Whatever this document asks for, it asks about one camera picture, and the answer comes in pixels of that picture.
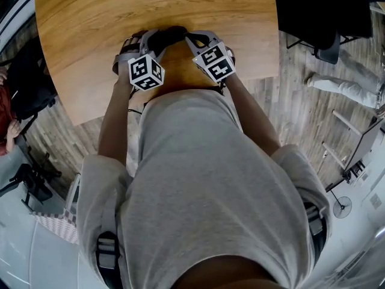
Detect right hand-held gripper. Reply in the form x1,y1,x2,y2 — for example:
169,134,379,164
183,30,236,82

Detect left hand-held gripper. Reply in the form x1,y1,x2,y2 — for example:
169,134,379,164
112,29,168,92

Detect black glasses case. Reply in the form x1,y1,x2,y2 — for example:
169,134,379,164
147,25,189,55

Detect person's right forearm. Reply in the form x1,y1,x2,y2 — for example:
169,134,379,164
224,72,283,158

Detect person's left forearm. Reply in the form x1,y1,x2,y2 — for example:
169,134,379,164
97,73,143,169

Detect person's left hand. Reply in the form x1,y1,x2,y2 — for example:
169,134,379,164
119,30,146,55

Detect large black office chair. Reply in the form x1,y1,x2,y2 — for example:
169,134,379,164
272,0,374,51

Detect person's grey t-shirt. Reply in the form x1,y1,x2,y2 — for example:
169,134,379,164
76,88,331,289

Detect black swivel chair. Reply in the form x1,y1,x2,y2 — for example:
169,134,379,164
0,151,63,213

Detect white-legged side table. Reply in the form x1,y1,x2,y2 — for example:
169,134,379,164
321,109,385,190

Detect checkered foam mat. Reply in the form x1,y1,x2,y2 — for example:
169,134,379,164
31,208,80,246

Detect black floor fan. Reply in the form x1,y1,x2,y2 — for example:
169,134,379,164
327,187,353,220

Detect person's chin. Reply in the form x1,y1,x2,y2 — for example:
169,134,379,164
174,256,277,289

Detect grey harness strap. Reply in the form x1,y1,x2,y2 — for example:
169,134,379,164
303,201,328,247
94,231,123,289

